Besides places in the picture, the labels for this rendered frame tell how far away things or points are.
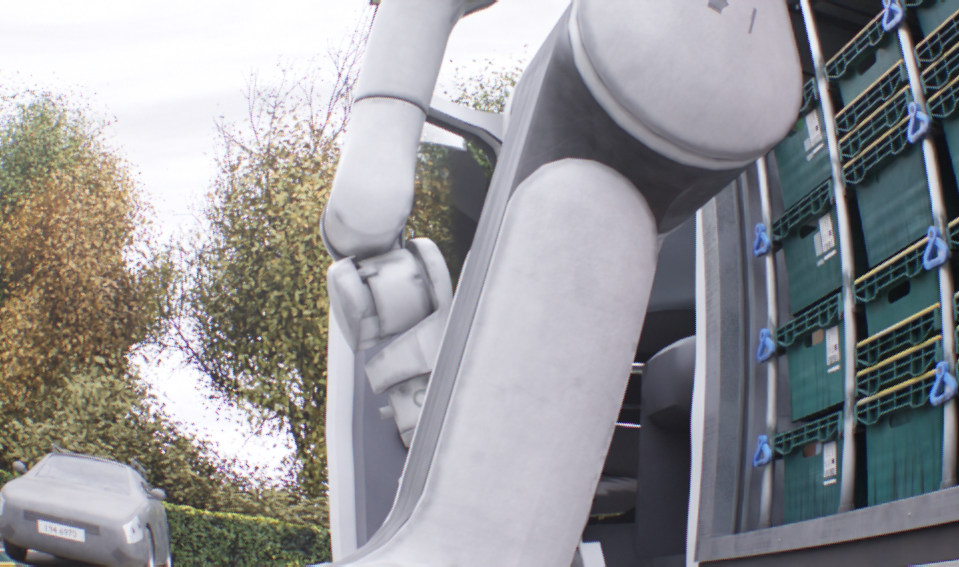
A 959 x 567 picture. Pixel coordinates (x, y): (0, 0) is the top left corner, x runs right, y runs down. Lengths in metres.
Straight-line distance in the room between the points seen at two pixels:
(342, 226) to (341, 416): 2.57
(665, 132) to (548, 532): 0.22
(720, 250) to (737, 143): 2.21
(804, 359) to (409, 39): 1.87
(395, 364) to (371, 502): 2.53
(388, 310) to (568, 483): 0.31
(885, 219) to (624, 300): 1.74
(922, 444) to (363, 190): 1.48
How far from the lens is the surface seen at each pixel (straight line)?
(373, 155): 0.88
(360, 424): 3.40
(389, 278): 0.86
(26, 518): 9.40
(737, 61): 0.65
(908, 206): 2.24
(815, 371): 2.60
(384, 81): 0.92
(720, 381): 2.76
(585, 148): 0.65
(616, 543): 4.08
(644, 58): 0.62
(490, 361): 0.59
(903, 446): 2.18
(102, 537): 9.24
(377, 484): 3.39
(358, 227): 0.86
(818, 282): 2.63
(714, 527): 2.72
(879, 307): 2.32
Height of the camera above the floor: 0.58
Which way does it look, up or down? 15 degrees up
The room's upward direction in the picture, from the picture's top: 1 degrees clockwise
